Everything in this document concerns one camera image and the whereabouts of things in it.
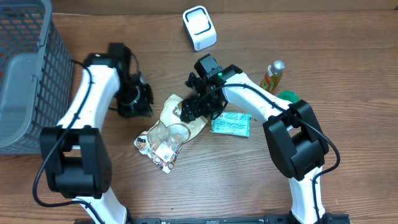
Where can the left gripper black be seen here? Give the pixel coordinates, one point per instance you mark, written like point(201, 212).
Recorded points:
point(144, 109)

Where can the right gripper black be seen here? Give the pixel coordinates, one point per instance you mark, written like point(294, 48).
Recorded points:
point(193, 107)

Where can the teal snack packet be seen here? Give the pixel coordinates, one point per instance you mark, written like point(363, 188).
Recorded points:
point(237, 124)

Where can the brown snack bag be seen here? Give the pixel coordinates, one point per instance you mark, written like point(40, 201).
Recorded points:
point(163, 142)

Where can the yellow liquid bottle silver cap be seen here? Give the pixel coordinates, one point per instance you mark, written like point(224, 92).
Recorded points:
point(273, 76)

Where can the green lid white jar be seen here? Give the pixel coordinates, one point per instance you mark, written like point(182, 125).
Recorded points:
point(289, 96)

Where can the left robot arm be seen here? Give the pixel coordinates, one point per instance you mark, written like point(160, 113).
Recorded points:
point(76, 167)

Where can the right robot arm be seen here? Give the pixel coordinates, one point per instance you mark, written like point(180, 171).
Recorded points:
point(294, 138)

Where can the white barcode scanner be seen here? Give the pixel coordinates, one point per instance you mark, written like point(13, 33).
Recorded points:
point(199, 27)

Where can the grey plastic mesh basket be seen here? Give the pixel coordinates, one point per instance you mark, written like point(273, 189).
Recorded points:
point(36, 74)

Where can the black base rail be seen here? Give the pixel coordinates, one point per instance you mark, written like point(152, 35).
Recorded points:
point(328, 218)

